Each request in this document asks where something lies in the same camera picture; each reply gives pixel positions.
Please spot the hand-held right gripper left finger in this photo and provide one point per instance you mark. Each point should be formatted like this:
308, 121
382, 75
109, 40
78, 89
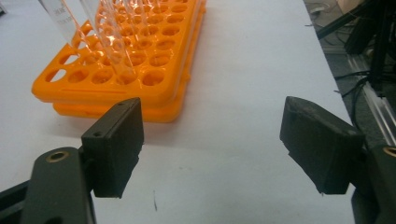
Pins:
115, 149

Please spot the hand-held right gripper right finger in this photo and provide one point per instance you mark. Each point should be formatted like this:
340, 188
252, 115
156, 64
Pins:
320, 146

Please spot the orange plastic test tube rack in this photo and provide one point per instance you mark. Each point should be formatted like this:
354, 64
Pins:
168, 93

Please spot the clear glass test tube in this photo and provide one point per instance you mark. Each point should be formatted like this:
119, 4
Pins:
110, 40
138, 18
63, 18

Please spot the white table sheet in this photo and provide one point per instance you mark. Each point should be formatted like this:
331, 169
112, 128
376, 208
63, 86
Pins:
236, 93

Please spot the black metal stand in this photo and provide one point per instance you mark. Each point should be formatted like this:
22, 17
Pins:
381, 37

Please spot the aluminium frame rail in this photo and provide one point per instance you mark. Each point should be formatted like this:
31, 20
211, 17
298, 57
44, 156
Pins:
378, 105

